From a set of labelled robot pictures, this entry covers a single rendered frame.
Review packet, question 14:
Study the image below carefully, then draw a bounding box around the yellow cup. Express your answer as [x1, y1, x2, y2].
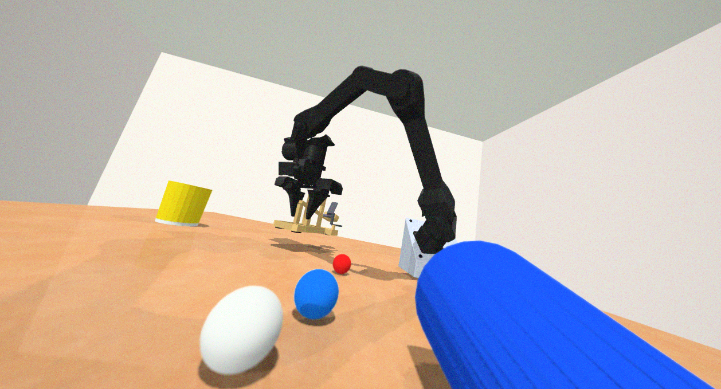
[155, 180, 212, 226]

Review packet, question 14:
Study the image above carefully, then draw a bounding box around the blue ball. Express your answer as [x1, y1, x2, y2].
[294, 269, 339, 320]

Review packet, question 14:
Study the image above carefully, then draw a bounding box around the white egg-shaped object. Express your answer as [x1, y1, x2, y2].
[200, 286, 283, 375]

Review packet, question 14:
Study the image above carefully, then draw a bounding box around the red ball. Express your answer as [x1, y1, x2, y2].
[333, 254, 351, 274]

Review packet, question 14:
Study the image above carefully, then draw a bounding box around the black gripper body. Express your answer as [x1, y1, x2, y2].
[274, 156, 343, 195]

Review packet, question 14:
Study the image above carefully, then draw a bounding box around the blue rounded cylinder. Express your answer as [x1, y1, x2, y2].
[415, 241, 715, 389]

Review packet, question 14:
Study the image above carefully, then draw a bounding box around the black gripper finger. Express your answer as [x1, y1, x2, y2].
[305, 189, 330, 219]
[283, 187, 305, 217]

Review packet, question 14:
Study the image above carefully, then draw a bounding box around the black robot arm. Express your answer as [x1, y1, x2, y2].
[279, 65, 457, 254]

